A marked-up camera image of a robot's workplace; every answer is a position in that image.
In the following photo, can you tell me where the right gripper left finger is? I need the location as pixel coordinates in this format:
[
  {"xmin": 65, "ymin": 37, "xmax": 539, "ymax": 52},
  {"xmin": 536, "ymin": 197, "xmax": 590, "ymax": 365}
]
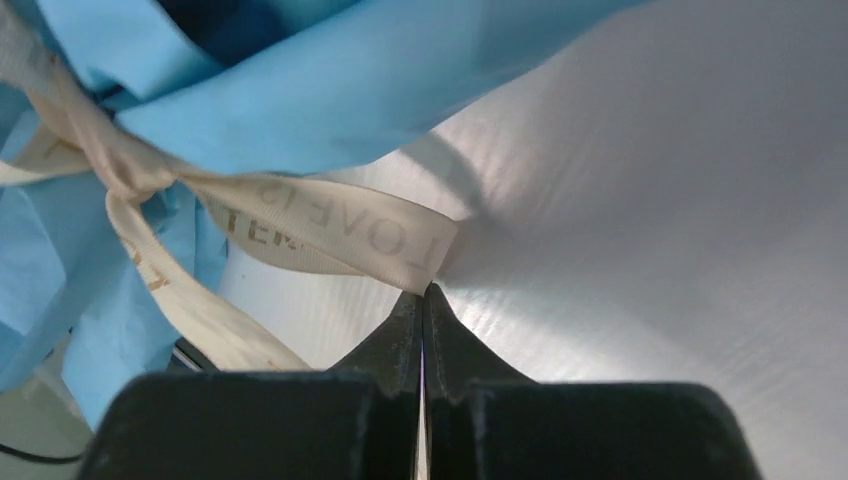
[{"xmin": 78, "ymin": 293, "xmax": 421, "ymax": 479}]

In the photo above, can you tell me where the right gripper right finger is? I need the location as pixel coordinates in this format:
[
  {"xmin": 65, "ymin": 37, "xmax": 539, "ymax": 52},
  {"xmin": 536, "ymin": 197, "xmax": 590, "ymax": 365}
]
[{"xmin": 422, "ymin": 285, "xmax": 761, "ymax": 479}]

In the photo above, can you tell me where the cream lace ribbon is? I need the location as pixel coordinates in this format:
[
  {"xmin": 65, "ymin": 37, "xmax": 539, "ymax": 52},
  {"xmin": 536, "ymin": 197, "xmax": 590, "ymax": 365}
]
[{"xmin": 1, "ymin": 3, "xmax": 458, "ymax": 371}]

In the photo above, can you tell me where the blue wrapping paper sheet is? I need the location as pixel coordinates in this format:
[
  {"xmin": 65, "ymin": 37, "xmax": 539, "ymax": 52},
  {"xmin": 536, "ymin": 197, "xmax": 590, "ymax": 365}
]
[{"xmin": 1, "ymin": 1, "xmax": 628, "ymax": 426}]

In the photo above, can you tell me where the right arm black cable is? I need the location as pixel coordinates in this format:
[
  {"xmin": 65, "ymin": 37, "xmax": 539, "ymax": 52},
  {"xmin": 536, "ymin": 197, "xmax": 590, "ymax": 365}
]
[{"xmin": 0, "ymin": 442, "xmax": 85, "ymax": 465}]

